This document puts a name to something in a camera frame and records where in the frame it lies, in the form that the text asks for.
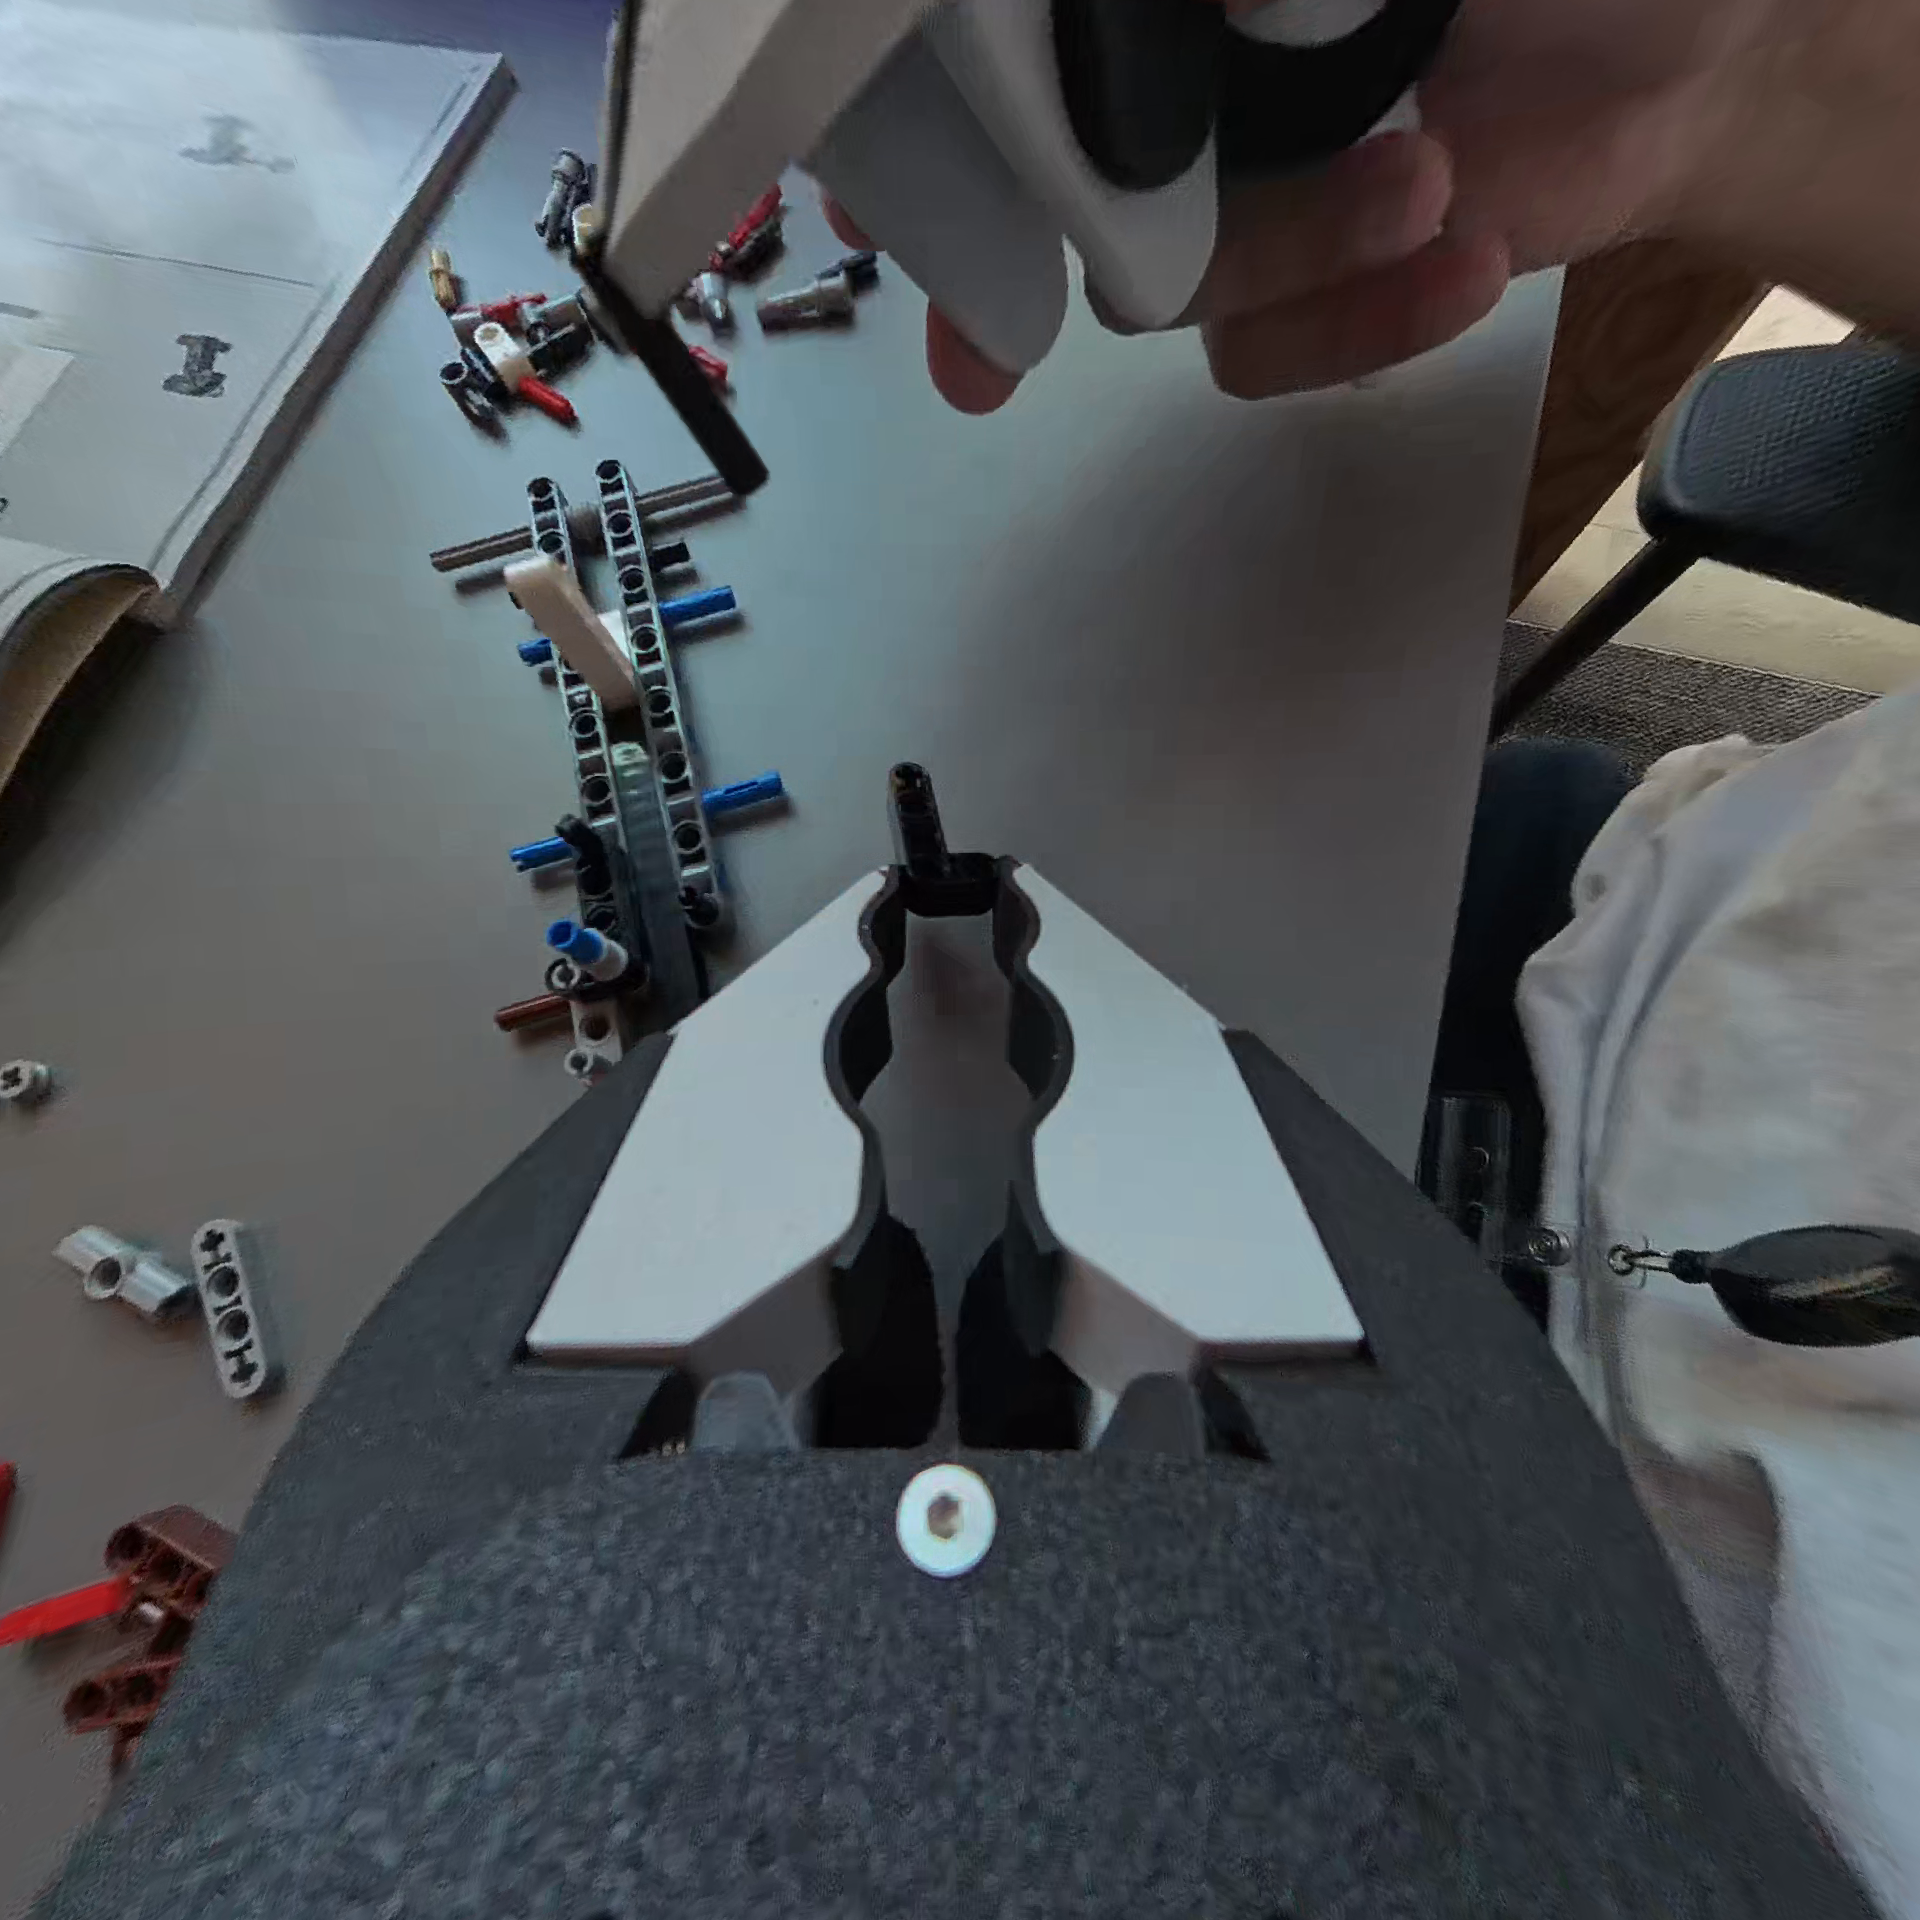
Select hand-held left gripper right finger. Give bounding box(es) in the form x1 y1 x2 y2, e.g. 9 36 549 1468
992 864 1365 1366

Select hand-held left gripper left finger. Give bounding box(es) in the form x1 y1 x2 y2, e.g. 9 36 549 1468
526 864 920 1366

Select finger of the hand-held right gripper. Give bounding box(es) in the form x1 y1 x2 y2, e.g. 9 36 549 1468
577 0 967 321

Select black lego axle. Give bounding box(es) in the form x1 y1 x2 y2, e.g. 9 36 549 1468
577 254 768 500

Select pile of small lego pins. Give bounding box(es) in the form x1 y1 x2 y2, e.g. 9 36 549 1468
433 146 879 435

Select short black lego beam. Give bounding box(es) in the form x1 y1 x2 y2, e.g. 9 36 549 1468
886 759 1002 920

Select grey lego beam assembly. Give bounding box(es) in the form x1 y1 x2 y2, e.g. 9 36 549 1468
433 457 785 1083

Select grey thin lego liftarm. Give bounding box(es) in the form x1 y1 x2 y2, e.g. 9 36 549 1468
187 1214 289 1401

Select lego instruction booklet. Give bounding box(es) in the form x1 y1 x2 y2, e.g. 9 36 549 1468
0 0 515 786

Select light grey lego connector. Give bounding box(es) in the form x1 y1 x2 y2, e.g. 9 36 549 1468
55 1222 197 1328

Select brown lego liftarm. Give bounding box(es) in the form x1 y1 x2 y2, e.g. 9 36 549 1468
103 1501 240 1618
59 1609 205 1779

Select red lego axle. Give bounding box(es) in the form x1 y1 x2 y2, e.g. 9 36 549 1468
0 1574 130 1647

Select person's right hand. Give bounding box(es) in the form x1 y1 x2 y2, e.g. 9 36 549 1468
823 0 1920 420

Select clear badge holder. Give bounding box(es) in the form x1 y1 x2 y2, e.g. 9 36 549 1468
1437 1096 1568 1281

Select person's dark pants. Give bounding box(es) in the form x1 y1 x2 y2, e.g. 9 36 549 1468
1420 734 1641 1247

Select wooden side panel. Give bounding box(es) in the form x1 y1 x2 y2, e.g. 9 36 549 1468
1511 237 1775 606

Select white shirt person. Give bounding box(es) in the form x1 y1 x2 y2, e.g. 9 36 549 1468
1513 686 1920 1920

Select black badge reel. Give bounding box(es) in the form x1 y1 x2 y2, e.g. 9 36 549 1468
1608 1222 1920 1350

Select black office chair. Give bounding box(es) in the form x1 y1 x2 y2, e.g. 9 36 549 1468
1502 333 1920 729

